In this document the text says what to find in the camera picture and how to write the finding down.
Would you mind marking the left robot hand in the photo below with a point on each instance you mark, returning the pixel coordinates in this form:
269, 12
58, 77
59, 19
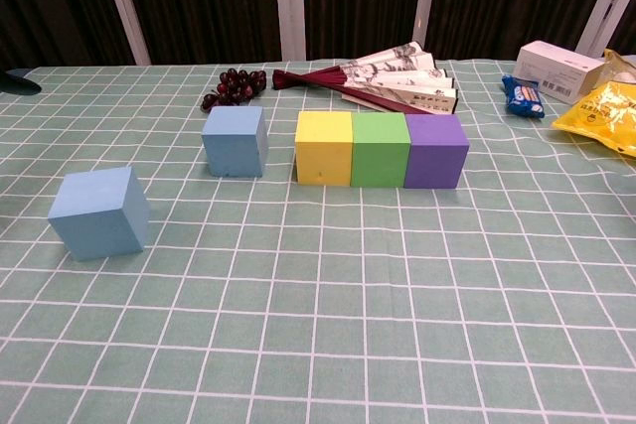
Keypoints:
17, 85

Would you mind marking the yellow foam cube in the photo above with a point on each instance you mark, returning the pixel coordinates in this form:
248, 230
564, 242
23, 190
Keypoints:
323, 156

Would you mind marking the green foam cube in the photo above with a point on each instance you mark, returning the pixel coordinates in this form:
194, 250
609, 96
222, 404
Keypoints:
380, 158

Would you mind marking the purple foam cube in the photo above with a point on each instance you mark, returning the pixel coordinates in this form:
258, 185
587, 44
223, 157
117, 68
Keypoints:
434, 158

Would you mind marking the light blue foam cube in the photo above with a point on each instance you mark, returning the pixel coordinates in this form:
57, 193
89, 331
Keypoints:
94, 215
233, 143

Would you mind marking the dark red grape bunch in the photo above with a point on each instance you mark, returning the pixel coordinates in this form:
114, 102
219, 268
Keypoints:
238, 86

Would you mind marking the painted paper folding fan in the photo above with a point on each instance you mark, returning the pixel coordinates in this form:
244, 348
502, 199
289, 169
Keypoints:
397, 81

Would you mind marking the green checkered tablecloth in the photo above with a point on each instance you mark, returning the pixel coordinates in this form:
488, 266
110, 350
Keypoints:
318, 320

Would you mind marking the blue cookie packet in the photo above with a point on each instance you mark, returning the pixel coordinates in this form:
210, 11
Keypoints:
524, 98

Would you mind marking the white cardboard box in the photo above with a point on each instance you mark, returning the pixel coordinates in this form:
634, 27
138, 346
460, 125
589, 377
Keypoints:
551, 66

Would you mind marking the yellow snack bag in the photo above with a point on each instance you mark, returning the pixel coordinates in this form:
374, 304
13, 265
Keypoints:
606, 116

